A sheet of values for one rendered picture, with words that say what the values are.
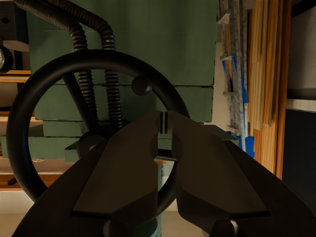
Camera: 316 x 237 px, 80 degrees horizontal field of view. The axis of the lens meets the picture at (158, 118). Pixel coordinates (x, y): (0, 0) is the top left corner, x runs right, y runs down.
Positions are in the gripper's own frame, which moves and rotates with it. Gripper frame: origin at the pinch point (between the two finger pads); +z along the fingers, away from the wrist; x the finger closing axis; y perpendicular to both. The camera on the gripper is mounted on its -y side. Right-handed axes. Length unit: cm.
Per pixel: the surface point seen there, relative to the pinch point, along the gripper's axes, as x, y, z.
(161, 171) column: 1, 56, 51
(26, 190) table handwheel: -20.7, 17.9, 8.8
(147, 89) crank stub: -1.6, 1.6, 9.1
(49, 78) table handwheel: -15.8, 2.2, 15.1
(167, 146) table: 2.0, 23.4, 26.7
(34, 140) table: -31.4, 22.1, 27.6
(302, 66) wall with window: 115, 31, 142
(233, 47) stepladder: 46, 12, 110
